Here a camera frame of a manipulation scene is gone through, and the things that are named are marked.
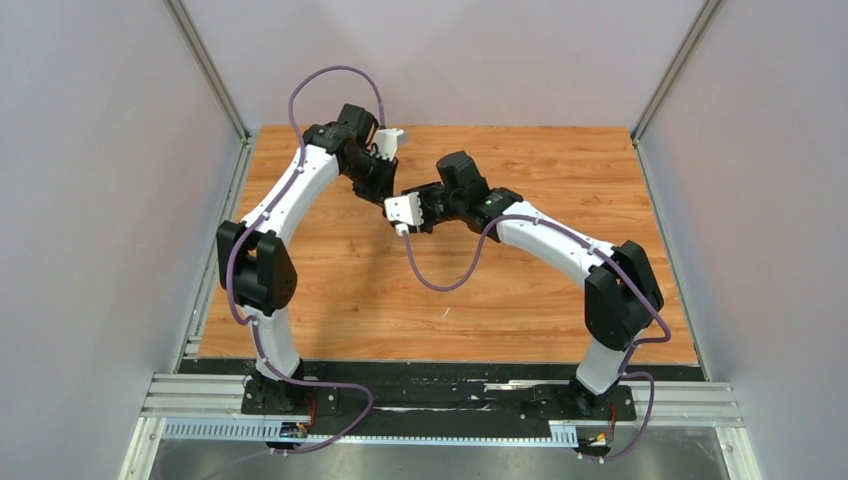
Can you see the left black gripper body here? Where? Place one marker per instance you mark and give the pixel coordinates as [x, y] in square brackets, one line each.
[371, 176]

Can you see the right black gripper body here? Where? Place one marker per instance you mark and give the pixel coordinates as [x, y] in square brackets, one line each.
[439, 205]

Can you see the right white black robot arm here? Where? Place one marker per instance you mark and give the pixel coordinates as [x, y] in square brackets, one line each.
[622, 297]

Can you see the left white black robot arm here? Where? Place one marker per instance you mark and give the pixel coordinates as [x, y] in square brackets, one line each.
[255, 266]

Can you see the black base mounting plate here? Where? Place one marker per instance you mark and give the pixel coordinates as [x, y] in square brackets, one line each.
[430, 399]

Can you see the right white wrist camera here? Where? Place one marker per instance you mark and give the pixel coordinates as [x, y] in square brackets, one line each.
[404, 209]

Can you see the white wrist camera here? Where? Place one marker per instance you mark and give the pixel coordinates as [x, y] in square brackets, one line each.
[386, 142]
[404, 209]

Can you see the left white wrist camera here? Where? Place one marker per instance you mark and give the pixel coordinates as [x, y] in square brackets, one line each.
[386, 142]

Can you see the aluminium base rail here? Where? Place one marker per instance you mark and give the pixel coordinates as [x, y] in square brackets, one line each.
[194, 406]

